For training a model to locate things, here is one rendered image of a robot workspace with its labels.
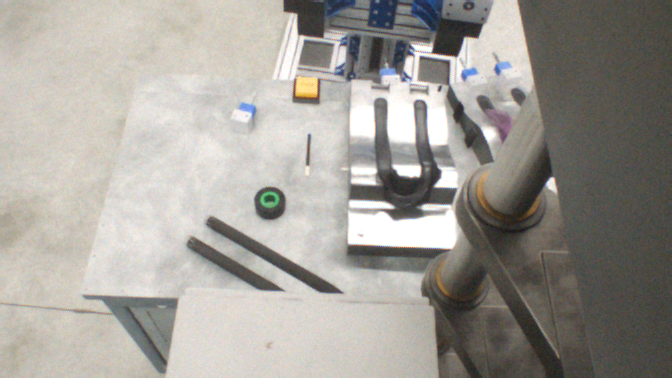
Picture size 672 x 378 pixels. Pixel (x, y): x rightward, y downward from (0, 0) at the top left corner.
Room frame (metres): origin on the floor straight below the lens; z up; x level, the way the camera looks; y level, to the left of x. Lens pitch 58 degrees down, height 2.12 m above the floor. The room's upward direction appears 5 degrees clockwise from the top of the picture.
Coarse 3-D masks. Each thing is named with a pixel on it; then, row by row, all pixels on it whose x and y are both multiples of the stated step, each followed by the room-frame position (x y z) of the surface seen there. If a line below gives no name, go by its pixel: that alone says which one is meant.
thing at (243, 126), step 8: (240, 104) 1.06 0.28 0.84; (248, 104) 1.06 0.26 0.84; (240, 112) 1.02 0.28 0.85; (248, 112) 1.02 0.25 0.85; (232, 120) 0.99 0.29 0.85; (240, 120) 0.99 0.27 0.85; (248, 120) 0.99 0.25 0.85; (232, 128) 0.99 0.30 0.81; (240, 128) 0.99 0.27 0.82; (248, 128) 0.98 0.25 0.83
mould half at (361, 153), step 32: (352, 96) 1.08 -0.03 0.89; (384, 96) 1.09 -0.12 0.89; (416, 96) 1.10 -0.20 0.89; (352, 128) 0.97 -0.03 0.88; (352, 160) 0.84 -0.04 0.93; (416, 160) 0.86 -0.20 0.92; (448, 160) 0.87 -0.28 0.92; (352, 192) 0.76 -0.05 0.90; (448, 192) 0.78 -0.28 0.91; (352, 224) 0.69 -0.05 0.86; (384, 224) 0.70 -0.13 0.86; (416, 224) 0.71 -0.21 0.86; (448, 224) 0.72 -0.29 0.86; (416, 256) 0.65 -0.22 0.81
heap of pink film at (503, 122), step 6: (486, 114) 1.07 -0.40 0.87; (492, 114) 1.06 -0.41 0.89; (498, 114) 1.05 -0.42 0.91; (504, 114) 1.05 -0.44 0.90; (492, 120) 1.03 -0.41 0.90; (498, 120) 1.03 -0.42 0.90; (504, 120) 1.02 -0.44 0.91; (510, 120) 1.02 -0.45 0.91; (498, 126) 1.00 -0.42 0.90; (504, 126) 0.99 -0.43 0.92; (510, 126) 0.99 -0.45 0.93; (498, 132) 0.99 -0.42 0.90; (504, 132) 0.98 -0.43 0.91; (504, 138) 0.97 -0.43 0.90
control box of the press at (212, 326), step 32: (192, 288) 0.26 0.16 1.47; (192, 320) 0.22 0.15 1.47; (224, 320) 0.22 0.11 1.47; (256, 320) 0.22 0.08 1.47; (288, 320) 0.23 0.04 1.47; (320, 320) 0.23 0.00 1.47; (352, 320) 0.23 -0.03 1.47; (384, 320) 0.24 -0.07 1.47; (416, 320) 0.24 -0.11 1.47; (192, 352) 0.18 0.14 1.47; (224, 352) 0.18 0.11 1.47; (256, 352) 0.19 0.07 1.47; (288, 352) 0.19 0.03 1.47; (320, 352) 0.19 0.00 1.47; (352, 352) 0.20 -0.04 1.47; (384, 352) 0.20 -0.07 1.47; (416, 352) 0.20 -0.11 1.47
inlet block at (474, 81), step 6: (462, 60) 1.28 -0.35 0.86; (462, 66) 1.26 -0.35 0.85; (462, 72) 1.23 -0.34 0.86; (468, 72) 1.23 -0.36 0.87; (474, 72) 1.23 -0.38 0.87; (462, 78) 1.22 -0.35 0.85; (468, 78) 1.19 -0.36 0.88; (474, 78) 1.19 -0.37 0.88; (480, 78) 1.19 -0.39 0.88; (468, 84) 1.18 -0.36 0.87; (474, 84) 1.17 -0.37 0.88; (480, 84) 1.17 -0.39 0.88; (486, 84) 1.18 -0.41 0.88; (468, 90) 1.17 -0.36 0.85; (474, 90) 1.17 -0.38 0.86
